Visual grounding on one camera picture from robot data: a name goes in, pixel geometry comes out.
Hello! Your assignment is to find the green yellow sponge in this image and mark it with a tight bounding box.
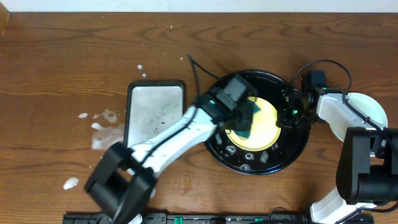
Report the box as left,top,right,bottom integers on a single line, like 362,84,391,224
233,101,261,139

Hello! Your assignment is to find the yellow plate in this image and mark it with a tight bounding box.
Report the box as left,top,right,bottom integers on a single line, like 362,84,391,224
225,96,281,152

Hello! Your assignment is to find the light green plate front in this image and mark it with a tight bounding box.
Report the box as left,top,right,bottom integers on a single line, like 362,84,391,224
317,93,388,141

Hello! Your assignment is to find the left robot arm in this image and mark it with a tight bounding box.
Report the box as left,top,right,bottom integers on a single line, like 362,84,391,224
85,74,257,223

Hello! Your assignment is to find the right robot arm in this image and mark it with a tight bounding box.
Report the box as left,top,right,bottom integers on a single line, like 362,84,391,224
277,70,397,223

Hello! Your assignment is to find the black round tray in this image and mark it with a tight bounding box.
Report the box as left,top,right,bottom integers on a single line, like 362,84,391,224
205,70,310,175

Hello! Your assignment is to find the black rectangular soap tray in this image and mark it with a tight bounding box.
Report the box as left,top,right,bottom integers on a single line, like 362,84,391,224
123,80,185,147

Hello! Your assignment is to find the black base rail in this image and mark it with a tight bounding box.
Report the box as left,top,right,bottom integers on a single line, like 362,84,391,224
62,212,374,224

